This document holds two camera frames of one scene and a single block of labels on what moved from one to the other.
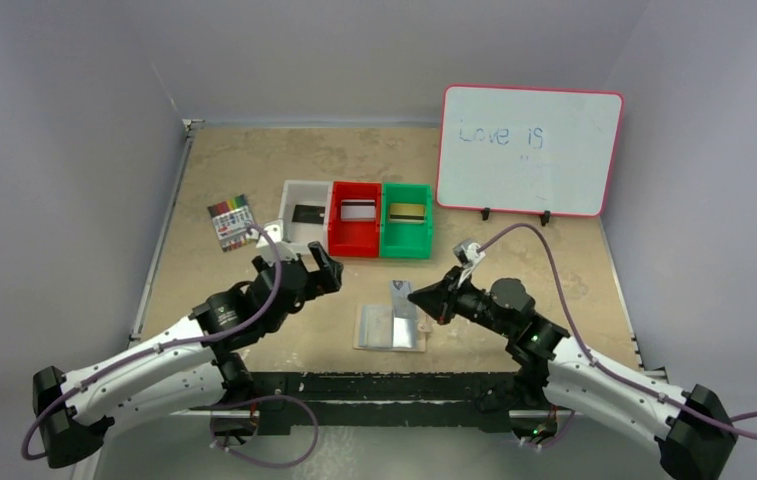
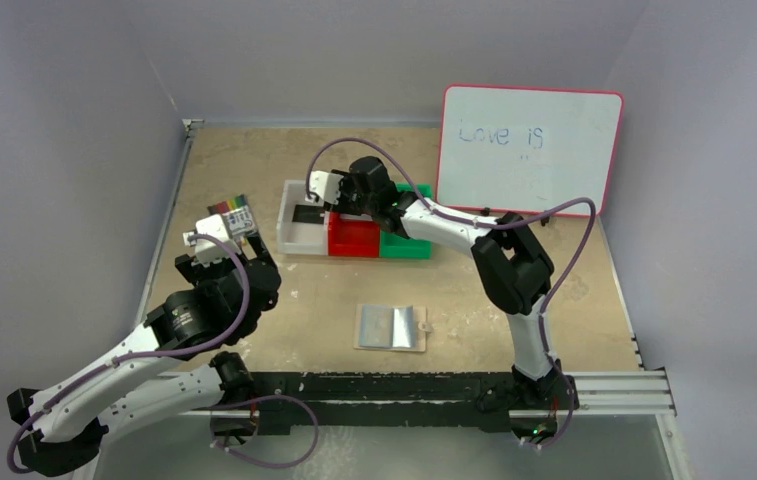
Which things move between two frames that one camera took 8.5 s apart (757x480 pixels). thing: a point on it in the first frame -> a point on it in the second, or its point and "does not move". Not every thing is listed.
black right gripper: (449, 299) -> (343, 201)
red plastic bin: (354, 238) does not move
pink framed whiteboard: (528, 150) does not move
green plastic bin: (406, 240) does not move
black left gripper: (311, 273) -> (253, 258)
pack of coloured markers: (230, 219) does not move
